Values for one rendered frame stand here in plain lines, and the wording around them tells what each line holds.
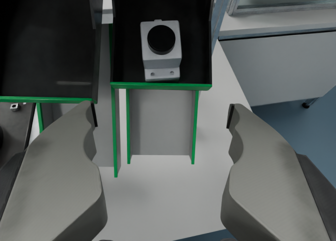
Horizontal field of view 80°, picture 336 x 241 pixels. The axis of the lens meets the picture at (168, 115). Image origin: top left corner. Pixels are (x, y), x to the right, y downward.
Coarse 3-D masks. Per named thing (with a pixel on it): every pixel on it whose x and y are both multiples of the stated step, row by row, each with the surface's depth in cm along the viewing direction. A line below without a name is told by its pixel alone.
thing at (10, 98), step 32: (0, 0) 26; (32, 0) 27; (64, 0) 27; (96, 0) 25; (0, 32) 26; (32, 32) 27; (64, 32) 27; (96, 32) 25; (0, 64) 26; (32, 64) 26; (64, 64) 26; (96, 64) 26; (0, 96) 23; (32, 96) 26; (64, 96) 26; (96, 96) 26
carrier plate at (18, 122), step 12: (0, 108) 50; (24, 108) 50; (0, 120) 48; (12, 120) 48; (24, 120) 49; (12, 132) 47; (24, 132) 47; (12, 144) 45; (24, 144) 45; (0, 156) 44
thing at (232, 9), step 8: (232, 0) 90; (232, 8) 93; (240, 8) 94; (248, 8) 94; (256, 8) 95; (264, 8) 96; (272, 8) 97; (280, 8) 97; (288, 8) 99; (296, 8) 99; (304, 8) 100; (312, 8) 101; (320, 8) 102; (328, 8) 103
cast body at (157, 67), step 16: (144, 32) 22; (160, 32) 21; (176, 32) 22; (144, 48) 22; (160, 48) 21; (176, 48) 22; (144, 64) 23; (160, 64) 23; (176, 64) 24; (160, 80) 26; (176, 80) 26
